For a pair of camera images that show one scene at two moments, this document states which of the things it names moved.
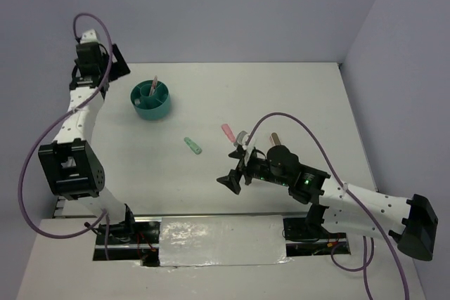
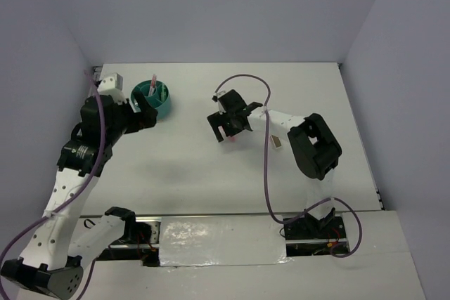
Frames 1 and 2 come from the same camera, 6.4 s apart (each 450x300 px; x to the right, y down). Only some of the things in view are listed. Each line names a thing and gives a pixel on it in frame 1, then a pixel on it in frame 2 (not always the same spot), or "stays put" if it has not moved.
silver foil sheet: [222, 240] stays put
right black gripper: [232, 180] to [217, 119]
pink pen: [154, 86] stays put
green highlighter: [195, 148] to [163, 92]
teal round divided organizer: [153, 107] stays put
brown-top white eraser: [275, 140] stays put
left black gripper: [118, 69] to [145, 118]
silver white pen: [154, 85] stays put
